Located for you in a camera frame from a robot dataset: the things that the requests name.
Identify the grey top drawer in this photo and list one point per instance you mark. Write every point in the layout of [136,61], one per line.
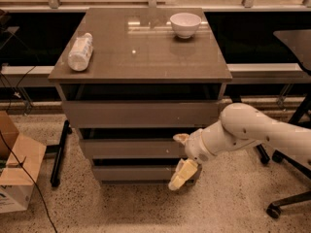
[99,114]

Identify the black left table leg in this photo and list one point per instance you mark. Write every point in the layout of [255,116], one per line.
[59,150]

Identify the grey middle drawer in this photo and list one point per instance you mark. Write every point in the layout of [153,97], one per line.
[102,149]

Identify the white ceramic bowl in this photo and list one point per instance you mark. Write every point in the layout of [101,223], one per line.
[185,25]

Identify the open cardboard box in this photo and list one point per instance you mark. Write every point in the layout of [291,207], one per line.
[22,158]

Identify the grey drawer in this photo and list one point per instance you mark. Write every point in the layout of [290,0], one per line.
[134,174]
[102,149]
[99,114]

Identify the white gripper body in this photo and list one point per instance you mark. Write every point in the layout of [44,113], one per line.
[196,146]

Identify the black right table leg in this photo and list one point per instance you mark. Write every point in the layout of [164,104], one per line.
[263,156]

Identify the clear plastic bottle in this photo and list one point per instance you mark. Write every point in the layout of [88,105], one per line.
[80,53]

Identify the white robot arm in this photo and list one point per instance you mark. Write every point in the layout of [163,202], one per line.
[239,126]

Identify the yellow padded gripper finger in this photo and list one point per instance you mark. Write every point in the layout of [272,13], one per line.
[181,138]
[184,171]

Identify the black table leg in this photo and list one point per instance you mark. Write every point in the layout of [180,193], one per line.
[263,156]
[59,150]

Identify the grey bottom drawer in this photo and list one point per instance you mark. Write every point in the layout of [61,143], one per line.
[134,174]

